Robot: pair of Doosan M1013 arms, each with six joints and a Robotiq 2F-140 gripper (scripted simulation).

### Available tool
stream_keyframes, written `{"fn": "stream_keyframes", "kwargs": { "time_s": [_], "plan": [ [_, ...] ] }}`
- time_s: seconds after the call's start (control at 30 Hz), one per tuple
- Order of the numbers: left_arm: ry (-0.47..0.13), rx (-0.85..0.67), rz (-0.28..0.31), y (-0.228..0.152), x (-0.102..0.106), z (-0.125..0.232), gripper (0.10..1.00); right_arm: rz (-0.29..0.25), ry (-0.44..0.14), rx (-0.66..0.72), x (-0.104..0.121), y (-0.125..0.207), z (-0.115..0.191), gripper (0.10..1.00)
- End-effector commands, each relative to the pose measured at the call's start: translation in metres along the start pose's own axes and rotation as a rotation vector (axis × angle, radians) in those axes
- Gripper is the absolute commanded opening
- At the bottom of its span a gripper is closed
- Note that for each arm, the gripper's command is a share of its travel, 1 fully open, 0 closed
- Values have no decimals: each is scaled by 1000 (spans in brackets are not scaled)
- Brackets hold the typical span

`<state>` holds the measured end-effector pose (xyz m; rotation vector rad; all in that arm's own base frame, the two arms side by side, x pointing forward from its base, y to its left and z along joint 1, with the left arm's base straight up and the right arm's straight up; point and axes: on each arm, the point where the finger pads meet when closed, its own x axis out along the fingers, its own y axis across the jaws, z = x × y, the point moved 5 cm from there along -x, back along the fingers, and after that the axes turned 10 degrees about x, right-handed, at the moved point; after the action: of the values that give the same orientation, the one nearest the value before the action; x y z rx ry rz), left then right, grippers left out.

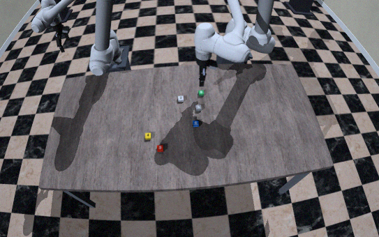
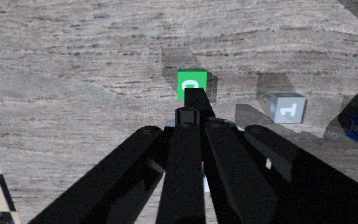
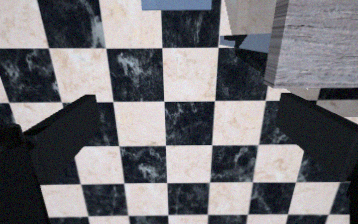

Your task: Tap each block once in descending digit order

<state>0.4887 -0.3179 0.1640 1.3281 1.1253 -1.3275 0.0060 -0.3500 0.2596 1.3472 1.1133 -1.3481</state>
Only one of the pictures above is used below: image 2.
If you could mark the green block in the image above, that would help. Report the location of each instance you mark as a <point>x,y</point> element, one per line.
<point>191,78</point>

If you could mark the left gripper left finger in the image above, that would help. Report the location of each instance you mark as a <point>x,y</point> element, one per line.
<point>116,189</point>

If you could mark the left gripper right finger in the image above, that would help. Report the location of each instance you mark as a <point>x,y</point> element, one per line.
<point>303,189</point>

